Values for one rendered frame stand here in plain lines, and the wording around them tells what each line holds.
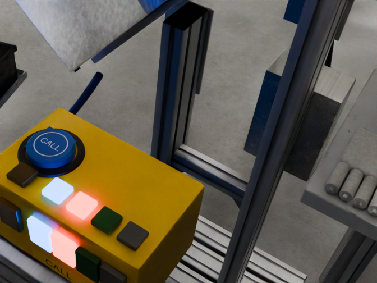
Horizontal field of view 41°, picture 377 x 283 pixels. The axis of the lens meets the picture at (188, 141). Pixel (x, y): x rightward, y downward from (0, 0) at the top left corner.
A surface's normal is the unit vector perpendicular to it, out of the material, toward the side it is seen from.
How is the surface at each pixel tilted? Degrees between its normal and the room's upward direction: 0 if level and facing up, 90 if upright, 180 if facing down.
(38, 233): 90
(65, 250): 90
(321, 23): 90
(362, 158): 0
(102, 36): 55
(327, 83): 0
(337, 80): 0
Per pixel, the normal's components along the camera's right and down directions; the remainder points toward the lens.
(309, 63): -0.51, 0.57
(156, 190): 0.11, -0.69
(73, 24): 0.13, 0.19
